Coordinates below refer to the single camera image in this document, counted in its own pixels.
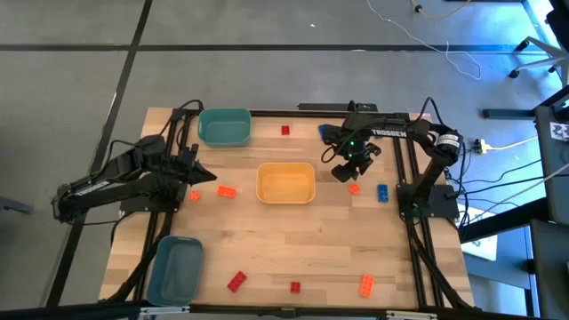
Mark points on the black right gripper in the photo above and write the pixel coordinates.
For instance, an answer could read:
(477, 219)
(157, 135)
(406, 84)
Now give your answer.
(355, 149)

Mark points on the grey cabinet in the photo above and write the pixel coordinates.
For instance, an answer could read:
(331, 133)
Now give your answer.
(555, 178)

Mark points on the black flat bar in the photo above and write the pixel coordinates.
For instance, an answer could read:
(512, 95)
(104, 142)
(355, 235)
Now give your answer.
(320, 106)

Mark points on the white office chair base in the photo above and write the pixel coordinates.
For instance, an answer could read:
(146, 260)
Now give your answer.
(544, 46)

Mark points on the grey blue plastic bin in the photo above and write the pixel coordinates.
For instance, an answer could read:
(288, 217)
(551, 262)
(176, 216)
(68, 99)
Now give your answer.
(175, 275)

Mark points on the silver bracket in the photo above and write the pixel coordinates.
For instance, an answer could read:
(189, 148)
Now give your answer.
(411, 315)
(164, 310)

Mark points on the small red toy block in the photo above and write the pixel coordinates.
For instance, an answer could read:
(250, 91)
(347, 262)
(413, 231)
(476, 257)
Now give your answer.
(285, 130)
(295, 287)

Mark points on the black white fiducial tag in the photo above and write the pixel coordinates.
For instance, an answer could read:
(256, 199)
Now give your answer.
(559, 131)

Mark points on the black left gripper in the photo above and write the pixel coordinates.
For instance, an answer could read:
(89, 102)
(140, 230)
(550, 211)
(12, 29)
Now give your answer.
(182, 166)

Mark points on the black aluminium table frame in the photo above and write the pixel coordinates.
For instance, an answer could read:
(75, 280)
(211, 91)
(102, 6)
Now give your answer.
(311, 114)

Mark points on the yellow plastic bin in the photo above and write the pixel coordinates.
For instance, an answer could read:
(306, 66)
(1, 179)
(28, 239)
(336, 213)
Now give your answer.
(284, 186)

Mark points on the black cabinet foot bar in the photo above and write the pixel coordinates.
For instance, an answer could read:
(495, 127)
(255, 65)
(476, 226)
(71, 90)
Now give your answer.
(507, 114)

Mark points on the small blue toy block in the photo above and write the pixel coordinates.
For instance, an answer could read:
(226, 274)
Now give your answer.
(322, 129)

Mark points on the grey floor object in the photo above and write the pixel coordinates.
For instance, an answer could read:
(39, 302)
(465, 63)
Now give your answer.
(13, 205)

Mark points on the long blue toy block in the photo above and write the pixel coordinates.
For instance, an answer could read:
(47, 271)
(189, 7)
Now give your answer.
(382, 193)

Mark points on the small orange toy block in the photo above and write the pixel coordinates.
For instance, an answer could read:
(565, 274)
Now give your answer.
(194, 196)
(354, 189)

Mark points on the black gantry beam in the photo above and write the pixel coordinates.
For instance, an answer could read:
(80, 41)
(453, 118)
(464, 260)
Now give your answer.
(66, 311)

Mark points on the black stand beam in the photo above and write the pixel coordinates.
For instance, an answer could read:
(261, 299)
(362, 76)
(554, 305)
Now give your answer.
(502, 220)

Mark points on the long red toy block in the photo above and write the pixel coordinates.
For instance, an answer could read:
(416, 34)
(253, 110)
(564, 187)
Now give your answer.
(237, 281)

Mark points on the black office chair seat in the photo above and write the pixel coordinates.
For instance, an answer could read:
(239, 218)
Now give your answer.
(560, 20)

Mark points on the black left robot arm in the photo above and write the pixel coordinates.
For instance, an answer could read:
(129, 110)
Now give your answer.
(102, 184)

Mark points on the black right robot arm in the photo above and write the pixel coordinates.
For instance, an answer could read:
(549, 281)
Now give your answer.
(440, 142)

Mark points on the long orange toy block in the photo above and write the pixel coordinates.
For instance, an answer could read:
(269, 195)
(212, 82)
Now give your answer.
(366, 285)
(226, 191)

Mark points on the teal green plastic bin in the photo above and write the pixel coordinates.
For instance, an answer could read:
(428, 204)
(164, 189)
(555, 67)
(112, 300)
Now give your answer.
(224, 133)

